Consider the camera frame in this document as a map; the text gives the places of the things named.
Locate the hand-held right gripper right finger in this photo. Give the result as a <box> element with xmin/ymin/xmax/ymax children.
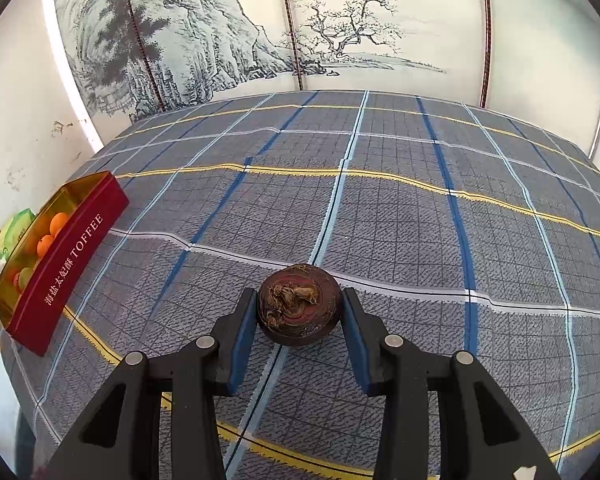
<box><xmin>341</xmin><ymin>287</ymin><xmax>563</xmax><ymax>480</ymax></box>

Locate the brown water chestnut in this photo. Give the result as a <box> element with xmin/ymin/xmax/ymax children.
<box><xmin>256</xmin><ymin>263</ymin><xmax>342</xmax><ymax>347</ymax></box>

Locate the landscape painting screen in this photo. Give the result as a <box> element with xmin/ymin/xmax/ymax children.
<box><xmin>42</xmin><ymin>0</ymin><xmax>600</xmax><ymax>161</ymax></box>

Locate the grey plaid tablecloth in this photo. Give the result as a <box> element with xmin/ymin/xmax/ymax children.
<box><xmin>0</xmin><ymin>89</ymin><xmax>600</xmax><ymax>480</ymax></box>

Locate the red tin box gold interior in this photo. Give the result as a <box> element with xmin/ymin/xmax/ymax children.
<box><xmin>0</xmin><ymin>170</ymin><xmax>131</xmax><ymax>357</ymax></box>

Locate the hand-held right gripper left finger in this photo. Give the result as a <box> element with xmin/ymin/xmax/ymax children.
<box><xmin>45</xmin><ymin>287</ymin><xmax>258</xmax><ymax>480</ymax></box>

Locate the green tissue pack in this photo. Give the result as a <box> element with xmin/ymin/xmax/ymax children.
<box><xmin>0</xmin><ymin>208</ymin><xmax>37</xmax><ymax>256</ymax></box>

